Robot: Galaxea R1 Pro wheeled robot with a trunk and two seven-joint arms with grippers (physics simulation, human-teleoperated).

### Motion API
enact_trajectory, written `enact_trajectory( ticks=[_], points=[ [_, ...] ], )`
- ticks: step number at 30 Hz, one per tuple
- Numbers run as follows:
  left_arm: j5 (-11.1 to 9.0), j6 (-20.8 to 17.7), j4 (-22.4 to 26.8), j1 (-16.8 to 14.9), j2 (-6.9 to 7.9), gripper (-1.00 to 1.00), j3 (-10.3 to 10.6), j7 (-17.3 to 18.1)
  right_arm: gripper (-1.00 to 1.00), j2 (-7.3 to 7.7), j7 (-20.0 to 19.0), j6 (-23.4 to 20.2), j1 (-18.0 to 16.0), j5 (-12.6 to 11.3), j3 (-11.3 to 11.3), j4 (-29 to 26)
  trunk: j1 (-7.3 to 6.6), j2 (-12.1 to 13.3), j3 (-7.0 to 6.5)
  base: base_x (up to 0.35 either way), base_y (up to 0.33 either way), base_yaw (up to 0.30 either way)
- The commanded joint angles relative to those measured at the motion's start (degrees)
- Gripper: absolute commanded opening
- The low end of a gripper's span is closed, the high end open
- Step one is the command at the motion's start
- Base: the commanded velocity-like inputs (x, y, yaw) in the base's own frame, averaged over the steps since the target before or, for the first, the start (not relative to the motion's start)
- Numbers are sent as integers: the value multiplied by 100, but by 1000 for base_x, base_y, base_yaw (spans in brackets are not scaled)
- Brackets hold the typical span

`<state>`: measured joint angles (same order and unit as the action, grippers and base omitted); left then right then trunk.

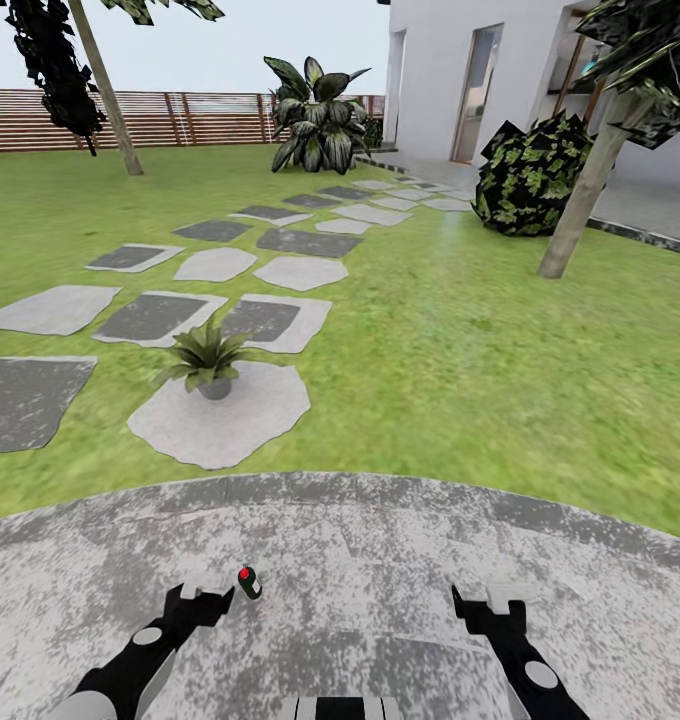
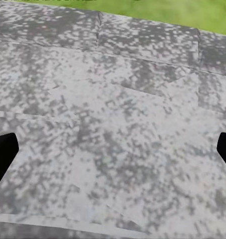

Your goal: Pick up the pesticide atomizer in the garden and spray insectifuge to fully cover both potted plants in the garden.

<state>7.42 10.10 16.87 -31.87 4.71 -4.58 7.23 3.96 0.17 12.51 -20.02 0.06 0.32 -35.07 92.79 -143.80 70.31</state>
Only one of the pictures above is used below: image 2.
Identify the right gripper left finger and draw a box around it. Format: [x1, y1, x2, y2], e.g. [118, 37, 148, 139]
[0, 133, 19, 181]

